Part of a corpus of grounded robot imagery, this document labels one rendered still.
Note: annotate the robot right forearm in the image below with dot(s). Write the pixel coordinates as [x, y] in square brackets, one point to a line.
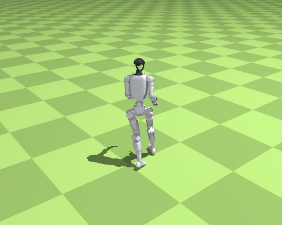
[154, 101]

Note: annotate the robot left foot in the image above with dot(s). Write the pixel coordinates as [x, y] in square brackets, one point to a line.
[138, 164]

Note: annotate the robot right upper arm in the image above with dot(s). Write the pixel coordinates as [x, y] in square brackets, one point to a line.
[150, 81]

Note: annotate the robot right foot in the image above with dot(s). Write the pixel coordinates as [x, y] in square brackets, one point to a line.
[152, 149]

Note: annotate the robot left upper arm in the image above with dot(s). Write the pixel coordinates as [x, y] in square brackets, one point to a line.
[127, 85]

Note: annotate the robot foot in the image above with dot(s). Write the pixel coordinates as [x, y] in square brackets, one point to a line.
[152, 149]
[138, 164]

